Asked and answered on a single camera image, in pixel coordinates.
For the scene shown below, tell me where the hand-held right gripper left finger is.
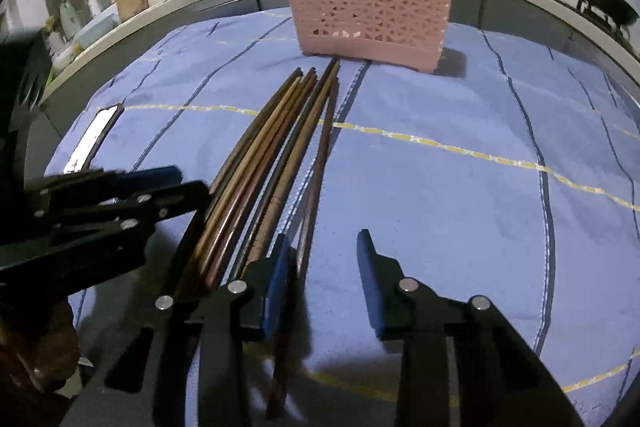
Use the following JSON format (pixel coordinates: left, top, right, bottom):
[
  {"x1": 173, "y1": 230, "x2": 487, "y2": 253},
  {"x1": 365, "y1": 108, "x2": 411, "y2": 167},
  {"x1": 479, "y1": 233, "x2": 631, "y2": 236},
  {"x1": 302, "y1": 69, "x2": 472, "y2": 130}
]
[{"x1": 65, "y1": 232, "x2": 297, "y2": 427}]

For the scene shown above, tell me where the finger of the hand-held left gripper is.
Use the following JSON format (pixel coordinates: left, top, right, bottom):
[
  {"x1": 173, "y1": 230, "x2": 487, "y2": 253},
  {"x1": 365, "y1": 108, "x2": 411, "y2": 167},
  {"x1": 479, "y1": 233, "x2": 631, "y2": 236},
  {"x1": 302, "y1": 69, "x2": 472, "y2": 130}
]
[
  {"x1": 0, "y1": 180, "x2": 212, "y2": 303},
  {"x1": 25, "y1": 164, "x2": 184, "y2": 219}
]

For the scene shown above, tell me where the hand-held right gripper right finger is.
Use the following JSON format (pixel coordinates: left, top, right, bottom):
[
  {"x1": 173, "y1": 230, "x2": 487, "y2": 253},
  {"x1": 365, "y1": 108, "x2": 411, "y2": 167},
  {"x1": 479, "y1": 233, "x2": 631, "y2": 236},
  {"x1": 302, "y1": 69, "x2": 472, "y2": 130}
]
[{"x1": 356, "y1": 229, "x2": 583, "y2": 427}]

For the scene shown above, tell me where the reddish brown single chopstick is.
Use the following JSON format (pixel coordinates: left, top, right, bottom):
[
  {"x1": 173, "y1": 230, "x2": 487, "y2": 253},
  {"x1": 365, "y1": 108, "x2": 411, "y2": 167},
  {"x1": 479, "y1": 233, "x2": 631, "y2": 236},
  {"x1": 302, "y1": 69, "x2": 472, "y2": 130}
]
[{"x1": 267, "y1": 77, "x2": 341, "y2": 420}]

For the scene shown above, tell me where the bundle of wooden chopsticks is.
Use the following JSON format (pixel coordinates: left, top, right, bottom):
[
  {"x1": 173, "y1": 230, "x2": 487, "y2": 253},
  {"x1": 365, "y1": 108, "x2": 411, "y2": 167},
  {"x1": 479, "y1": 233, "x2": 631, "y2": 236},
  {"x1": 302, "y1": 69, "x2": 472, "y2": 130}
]
[{"x1": 175, "y1": 59, "x2": 341, "y2": 303}]

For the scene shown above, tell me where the pink perforated plastic basket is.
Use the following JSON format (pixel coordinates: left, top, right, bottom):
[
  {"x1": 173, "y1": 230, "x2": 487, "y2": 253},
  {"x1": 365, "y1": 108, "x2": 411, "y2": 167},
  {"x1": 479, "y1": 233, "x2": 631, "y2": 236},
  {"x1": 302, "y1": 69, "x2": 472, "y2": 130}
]
[{"x1": 283, "y1": 0, "x2": 455, "y2": 74}]

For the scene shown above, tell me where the person's left hand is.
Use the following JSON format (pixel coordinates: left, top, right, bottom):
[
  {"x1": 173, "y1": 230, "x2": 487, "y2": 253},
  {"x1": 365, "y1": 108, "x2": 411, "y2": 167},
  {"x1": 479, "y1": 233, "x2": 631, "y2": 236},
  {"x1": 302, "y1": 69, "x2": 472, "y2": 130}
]
[{"x1": 0, "y1": 297, "x2": 82, "y2": 394}]

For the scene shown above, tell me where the black smartphone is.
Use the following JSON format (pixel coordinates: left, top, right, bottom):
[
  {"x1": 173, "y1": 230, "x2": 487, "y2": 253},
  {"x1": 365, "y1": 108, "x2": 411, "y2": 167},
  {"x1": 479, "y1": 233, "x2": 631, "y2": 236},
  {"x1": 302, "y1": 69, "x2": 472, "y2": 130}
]
[{"x1": 62, "y1": 103, "x2": 125, "y2": 175}]

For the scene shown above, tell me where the blue plaid tablecloth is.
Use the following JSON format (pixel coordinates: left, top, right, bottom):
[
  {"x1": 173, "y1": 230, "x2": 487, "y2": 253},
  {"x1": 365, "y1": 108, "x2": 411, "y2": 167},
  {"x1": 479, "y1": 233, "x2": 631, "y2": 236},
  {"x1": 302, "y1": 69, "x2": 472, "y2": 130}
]
[{"x1": 45, "y1": 7, "x2": 640, "y2": 427}]

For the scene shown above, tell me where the green plastic bottle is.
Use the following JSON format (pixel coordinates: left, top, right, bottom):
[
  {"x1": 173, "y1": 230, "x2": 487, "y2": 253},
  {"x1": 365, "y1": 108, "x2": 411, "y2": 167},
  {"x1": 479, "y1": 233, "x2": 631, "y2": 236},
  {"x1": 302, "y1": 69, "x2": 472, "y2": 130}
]
[{"x1": 60, "y1": 1, "x2": 84, "y2": 40}]

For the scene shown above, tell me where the light blue plastic basin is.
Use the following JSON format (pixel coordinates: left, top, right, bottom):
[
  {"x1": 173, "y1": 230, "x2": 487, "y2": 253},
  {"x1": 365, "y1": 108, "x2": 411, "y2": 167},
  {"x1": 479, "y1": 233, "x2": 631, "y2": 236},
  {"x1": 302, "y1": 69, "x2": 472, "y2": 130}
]
[{"x1": 75, "y1": 4, "x2": 121, "y2": 50}]

